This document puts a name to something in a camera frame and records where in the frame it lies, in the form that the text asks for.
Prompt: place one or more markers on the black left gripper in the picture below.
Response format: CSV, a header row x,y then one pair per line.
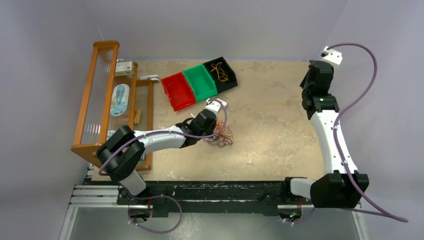
x,y
213,126

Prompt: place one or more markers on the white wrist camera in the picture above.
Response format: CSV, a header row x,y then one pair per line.
x,y
215,105
331,56

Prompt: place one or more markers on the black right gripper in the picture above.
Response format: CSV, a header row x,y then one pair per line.
x,y
302,84

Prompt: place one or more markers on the red plastic bin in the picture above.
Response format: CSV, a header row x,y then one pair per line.
x,y
178,91

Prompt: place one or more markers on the black plastic bin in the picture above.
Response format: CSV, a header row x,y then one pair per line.
x,y
222,74

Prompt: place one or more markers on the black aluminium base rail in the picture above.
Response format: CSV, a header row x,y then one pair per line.
x,y
268,198

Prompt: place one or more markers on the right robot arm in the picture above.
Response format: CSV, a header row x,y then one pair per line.
x,y
341,185

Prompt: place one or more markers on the blue packaged item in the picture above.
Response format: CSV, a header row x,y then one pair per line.
x,y
119,100

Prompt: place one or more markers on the wooden rack frame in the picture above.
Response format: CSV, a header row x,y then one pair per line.
x,y
94,119

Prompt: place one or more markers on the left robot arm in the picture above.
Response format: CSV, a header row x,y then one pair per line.
x,y
121,153

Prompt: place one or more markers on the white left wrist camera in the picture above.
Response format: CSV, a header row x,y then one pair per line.
x,y
215,105

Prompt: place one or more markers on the small white red box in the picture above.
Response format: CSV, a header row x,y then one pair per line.
x,y
124,68

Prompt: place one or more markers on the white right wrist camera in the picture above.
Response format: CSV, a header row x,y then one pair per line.
x,y
331,56

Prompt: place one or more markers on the green plastic bin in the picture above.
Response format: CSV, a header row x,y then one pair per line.
x,y
201,82

